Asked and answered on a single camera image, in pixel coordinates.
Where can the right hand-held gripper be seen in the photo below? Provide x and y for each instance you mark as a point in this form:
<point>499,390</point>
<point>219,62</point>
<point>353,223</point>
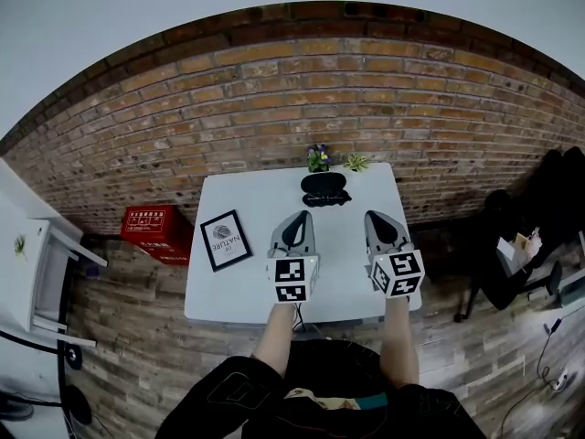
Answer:
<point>397,275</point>

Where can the small green sprig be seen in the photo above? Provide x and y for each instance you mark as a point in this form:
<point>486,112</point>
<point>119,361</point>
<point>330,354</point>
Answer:
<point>20,247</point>

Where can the black office chair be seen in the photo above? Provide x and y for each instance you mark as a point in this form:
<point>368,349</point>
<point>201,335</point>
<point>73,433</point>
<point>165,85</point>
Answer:
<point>548,190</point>

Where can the white power strip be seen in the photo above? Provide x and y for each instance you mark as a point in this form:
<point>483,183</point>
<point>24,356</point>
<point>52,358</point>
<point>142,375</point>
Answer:
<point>560,380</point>

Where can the person's black printed shirt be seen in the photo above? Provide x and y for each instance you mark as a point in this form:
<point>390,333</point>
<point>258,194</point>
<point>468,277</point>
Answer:
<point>201,419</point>

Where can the red fire equipment box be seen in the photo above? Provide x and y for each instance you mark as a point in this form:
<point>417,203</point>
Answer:
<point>146,229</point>

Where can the small purple floor object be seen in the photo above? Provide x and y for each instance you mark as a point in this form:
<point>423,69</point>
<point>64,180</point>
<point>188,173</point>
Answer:
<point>91,271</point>

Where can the black picture frame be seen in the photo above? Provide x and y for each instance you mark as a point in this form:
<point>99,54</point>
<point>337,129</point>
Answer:
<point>226,240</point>

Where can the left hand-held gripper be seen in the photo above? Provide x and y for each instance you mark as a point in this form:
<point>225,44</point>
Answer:
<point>292,277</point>

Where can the grey desk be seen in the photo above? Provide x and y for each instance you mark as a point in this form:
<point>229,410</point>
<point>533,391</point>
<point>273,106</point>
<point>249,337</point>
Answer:
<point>575,291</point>

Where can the purple flower potted plant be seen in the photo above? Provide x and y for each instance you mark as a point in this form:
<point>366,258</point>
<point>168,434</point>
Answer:
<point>318,158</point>

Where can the white cabinet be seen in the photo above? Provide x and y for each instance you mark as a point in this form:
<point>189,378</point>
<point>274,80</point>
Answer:
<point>18,272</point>

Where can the person's left forearm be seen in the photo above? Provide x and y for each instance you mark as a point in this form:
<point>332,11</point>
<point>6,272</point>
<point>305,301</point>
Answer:
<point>275,341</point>

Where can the person's right forearm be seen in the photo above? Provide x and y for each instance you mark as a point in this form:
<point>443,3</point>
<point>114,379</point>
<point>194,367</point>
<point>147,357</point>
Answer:
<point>400,341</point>

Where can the black glasses case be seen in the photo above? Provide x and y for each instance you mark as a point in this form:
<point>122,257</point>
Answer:
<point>320,182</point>

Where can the small open paper box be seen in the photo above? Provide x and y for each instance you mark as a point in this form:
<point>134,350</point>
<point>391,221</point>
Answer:
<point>516,249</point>

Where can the white table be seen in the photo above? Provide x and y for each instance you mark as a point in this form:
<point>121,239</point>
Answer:
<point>256,190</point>

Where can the small green-white potted plant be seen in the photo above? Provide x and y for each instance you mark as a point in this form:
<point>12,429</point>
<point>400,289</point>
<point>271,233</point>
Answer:
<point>355,163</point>

